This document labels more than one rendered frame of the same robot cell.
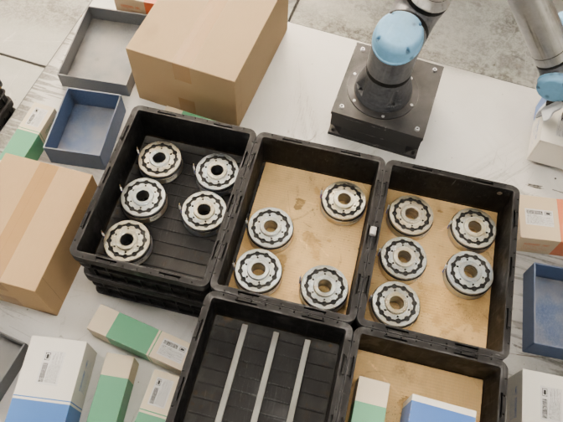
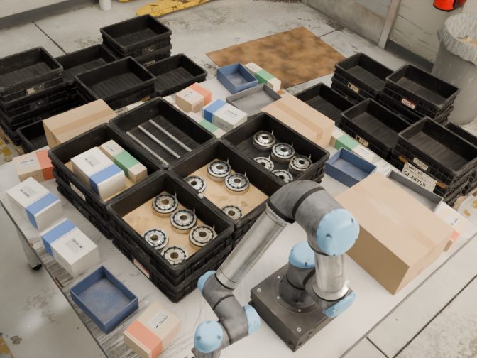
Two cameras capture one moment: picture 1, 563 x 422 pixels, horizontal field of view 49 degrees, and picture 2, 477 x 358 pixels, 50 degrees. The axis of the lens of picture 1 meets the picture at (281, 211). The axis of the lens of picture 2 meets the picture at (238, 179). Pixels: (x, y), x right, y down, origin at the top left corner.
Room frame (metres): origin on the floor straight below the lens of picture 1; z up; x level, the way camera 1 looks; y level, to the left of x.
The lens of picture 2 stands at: (1.33, -1.29, 2.38)
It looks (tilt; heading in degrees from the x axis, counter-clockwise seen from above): 45 degrees down; 118
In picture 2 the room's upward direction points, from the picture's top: 7 degrees clockwise
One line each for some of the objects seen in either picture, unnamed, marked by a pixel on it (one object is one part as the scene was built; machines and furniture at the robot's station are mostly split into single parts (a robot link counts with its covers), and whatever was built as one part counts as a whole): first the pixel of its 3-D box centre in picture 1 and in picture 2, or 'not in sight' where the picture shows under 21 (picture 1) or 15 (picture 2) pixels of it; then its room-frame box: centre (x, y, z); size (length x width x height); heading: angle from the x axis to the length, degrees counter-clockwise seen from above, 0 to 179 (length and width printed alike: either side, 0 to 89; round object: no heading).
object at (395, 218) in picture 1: (410, 214); (202, 235); (0.67, -0.30, 0.86); 0.10 x 0.10 x 0.01
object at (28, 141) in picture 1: (26, 146); (349, 148); (0.88, 0.68, 0.73); 0.24 x 0.06 x 0.06; 165
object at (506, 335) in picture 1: (441, 253); (170, 217); (0.55, -0.34, 0.92); 0.40 x 0.30 x 0.02; 169
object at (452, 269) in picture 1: (469, 272); (154, 239); (0.53, -0.42, 0.86); 0.10 x 0.10 x 0.01
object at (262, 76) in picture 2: not in sight; (262, 77); (0.21, 0.92, 0.73); 0.24 x 0.06 x 0.06; 165
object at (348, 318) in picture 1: (302, 222); (226, 180); (0.60, -0.05, 0.92); 0.40 x 0.30 x 0.02; 169
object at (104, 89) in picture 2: not in sight; (118, 106); (-0.58, 0.54, 0.37); 0.40 x 0.30 x 0.45; 74
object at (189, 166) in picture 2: (301, 232); (226, 188); (0.60, -0.05, 0.87); 0.40 x 0.30 x 0.11; 169
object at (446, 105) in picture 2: not in sight; (411, 111); (0.96, 1.71, 0.37); 0.42 x 0.34 x 0.46; 164
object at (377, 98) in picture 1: (385, 78); (300, 282); (1.07, -0.25, 0.85); 0.15 x 0.15 x 0.10
